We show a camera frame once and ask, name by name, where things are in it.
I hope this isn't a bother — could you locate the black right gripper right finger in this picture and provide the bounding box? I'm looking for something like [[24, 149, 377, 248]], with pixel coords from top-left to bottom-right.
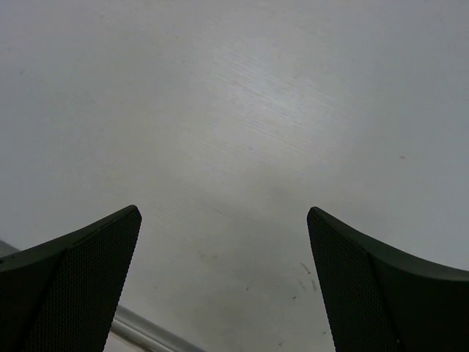
[[307, 207, 468, 351]]

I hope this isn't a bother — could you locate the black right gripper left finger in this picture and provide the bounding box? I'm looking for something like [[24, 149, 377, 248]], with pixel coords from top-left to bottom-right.
[[1, 205, 141, 351]]

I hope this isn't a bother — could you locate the aluminium table rail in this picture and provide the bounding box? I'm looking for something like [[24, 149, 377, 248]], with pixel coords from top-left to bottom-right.
[[111, 306, 204, 352]]

